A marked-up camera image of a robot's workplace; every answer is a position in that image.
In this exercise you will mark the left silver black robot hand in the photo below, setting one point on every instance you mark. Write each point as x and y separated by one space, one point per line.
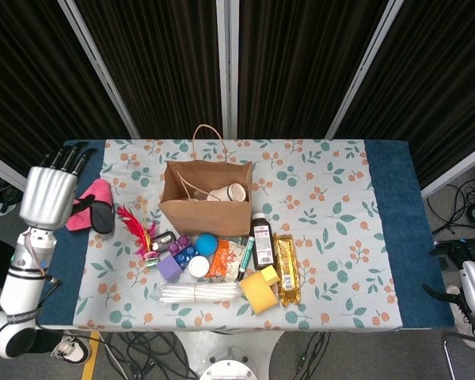
47 198

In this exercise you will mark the white lidded plastic jar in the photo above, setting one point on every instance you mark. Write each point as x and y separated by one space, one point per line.
226 193

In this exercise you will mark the white straw bundle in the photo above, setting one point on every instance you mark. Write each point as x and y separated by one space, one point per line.
200 292

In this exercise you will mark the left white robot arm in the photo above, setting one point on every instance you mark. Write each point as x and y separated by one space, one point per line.
21 277

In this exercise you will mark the brown paper bag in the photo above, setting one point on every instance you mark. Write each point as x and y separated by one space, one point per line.
206 217

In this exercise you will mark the white pink sneaker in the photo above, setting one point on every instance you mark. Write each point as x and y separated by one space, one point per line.
465 332

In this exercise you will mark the black floor box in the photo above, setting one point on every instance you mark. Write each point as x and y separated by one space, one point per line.
447 264

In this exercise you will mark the pink and grey cloth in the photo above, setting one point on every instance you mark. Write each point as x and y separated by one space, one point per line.
103 192

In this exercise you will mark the colourful feather shuttlecock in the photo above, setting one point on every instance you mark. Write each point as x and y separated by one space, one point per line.
136 225

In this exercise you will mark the black fabric partition panel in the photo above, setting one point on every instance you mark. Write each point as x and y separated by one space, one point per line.
439 79
31 79
162 59
293 59

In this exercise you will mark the blue table cover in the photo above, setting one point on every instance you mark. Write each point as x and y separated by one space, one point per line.
403 198

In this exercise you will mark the small black labelled box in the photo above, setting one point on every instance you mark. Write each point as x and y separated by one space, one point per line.
164 240

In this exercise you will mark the purple toy brick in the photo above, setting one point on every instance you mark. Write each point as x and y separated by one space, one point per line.
180 245

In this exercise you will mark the purple foam cube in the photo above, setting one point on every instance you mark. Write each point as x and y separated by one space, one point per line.
169 269

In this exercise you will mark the blue toy brick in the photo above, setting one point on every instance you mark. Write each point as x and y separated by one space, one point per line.
186 255

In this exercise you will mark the white black sneaker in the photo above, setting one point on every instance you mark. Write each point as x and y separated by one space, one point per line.
71 350

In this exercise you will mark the yellow floor tape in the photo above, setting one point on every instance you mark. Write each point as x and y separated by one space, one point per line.
90 356

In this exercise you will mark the blue ball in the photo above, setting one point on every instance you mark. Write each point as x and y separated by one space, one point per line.
206 243

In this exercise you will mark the round paper clip tub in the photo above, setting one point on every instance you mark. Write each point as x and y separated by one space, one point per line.
198 266

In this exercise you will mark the floral printed tablecloth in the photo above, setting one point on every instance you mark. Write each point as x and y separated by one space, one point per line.
332 190

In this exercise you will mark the orange white snack packet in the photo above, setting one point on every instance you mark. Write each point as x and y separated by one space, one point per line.
221 261

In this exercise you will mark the gold foil biscuit pack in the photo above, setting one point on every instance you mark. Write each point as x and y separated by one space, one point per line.
287 269

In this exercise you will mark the green marker pen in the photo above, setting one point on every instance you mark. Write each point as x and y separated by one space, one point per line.
246 253

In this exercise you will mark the small yellow foam cube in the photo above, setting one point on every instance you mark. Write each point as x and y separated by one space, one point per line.
271 274

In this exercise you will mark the dark brown syrup bottle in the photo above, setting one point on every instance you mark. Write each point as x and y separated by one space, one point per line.
263 245

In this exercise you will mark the large yellow sponge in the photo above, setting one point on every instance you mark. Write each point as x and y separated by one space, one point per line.
257 295

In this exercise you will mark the white robot torso base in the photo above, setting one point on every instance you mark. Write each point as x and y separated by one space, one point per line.
227 348

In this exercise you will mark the silver partition frame rail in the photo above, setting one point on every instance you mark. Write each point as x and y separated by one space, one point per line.
8 170
459 168

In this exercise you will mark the grey metal chair frame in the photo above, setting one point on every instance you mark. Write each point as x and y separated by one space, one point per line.
449 348

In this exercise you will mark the silver partition frame post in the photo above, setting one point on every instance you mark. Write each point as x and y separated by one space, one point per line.
99 67
364 67
227 67

